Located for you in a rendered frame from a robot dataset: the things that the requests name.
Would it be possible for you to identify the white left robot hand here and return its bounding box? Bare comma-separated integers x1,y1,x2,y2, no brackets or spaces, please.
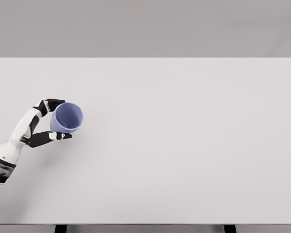
8,98,73,149

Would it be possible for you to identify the lavender plastic cup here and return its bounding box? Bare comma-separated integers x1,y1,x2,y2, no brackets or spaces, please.
50,102,84,135

